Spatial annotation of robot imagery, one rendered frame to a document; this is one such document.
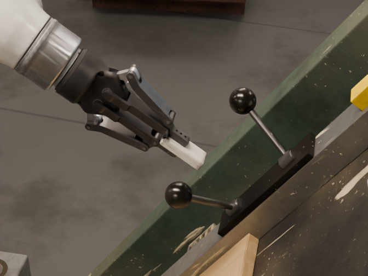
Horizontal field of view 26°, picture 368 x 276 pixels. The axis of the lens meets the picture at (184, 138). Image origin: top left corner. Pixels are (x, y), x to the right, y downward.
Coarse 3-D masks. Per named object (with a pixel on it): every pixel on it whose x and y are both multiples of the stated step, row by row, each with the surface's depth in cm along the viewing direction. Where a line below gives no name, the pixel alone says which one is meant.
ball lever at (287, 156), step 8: (240, 88) 109; (248, 88) 110; (232, 96) 109; (240, 96) 108; (248, 96) 108; (232, 104) 109; (240, 104) 108; (248, 104) 108; (240, 112) 109; (248, 112) 110; (256, 112) 110; (256, 120) 109; (264, 128) 109; (272, 136) 108; (280, 144) 108; (280, 152) 108; (288, 152) 107; (280, 160) 108; (288, 160) 107
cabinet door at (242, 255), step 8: (240, 240) 115; (248, 240) 112; (256, 240) 114; (232, 248) 116; (240, 248) 113; (248, 248) 111; (256, 248) 112; (224, 256) 116; (232, 256) 114; (240, 256) 111; (248, 256) 110; (216, 264) 117; (224, 264) 114; (232, 264) 112; (240, 264) 109; (248, 264) 109; (208, 272) 118; (216, 272) 115; (224, 272) 113; (232, 272) 110; (240, 272) 108; (248, 272) 108
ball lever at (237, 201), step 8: (176, 184) 108; (184, 184) 108; (168, 192) 108; (176, 192) 107; (184, 192) 107; (168, 200) 108; (176, 200) 107; (184, 200) 107; (192, 200) 110; (200, 200) 111; (208, 200) 111; (216, 200) 112; (240, 200) 114; (176, 208) 108; (224, 208) 113; (232, 208) 114
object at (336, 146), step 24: (336, 120) 105; (360, 120) 99; (336, 144) 102; (360, 144) 101; (312, 168) 105; (336, 168) 104; (288, 192) 108; (312, 192) 107; (264, 216) 111; (216, 240) 117; (192, 264) 120
